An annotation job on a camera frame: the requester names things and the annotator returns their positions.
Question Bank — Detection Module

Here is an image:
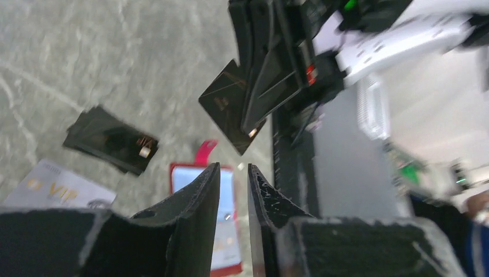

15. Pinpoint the red leather card holder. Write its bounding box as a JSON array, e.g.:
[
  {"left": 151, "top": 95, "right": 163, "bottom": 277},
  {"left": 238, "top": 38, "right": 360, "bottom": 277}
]
[{"left": 170, "top": 140, "right": 242, "bottom": 277}]

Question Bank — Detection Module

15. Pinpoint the single black VIP card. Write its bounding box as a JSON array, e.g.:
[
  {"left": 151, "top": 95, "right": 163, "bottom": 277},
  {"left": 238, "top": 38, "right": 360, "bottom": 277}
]
[{"left": 198, "top": 59, "right": 266, "bottom": 156}]

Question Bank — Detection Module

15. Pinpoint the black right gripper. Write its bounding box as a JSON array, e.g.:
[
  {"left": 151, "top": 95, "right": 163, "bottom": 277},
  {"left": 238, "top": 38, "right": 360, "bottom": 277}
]
[{"left": 228, "top": 1, "right": 346, "bottom": 133}]

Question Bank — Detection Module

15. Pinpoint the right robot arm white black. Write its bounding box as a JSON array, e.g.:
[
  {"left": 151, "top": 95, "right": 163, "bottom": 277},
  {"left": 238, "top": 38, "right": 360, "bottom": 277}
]
[{"left": 221, "top": 1, "right": 488, "bottom": 139}]

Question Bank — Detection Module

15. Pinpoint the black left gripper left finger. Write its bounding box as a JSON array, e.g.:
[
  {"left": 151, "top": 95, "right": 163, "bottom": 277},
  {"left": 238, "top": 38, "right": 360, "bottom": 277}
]
[{"left": 1, "top": 163, "right": 221, "bottom": 276}]

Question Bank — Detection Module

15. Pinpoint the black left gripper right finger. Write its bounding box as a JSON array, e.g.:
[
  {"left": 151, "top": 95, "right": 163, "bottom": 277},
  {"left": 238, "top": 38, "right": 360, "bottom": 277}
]
[{"left": 247, "top": 164, "right": 464, "bottom": 276}]

